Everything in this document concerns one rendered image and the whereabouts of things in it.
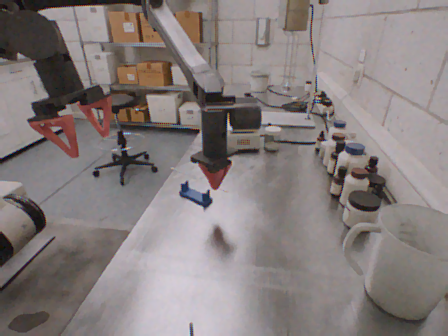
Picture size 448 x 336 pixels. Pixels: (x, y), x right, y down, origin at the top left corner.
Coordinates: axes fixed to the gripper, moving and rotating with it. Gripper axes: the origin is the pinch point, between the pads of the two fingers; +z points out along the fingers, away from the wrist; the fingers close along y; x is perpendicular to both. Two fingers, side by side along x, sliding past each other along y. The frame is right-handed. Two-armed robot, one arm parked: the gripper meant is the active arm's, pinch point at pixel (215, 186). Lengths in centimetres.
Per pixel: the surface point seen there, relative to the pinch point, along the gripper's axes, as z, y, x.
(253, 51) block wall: -9, 242, 143
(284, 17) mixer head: -37, 73, 23
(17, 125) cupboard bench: 55, 36, 284
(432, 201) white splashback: -3.4, 18.8, -42.0
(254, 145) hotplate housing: 4.2, 36.9, 11.3
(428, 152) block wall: -8, 34, -39
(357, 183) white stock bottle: -1.0, 21.5, -27.4
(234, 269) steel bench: 7.0, -12.8, -15.3
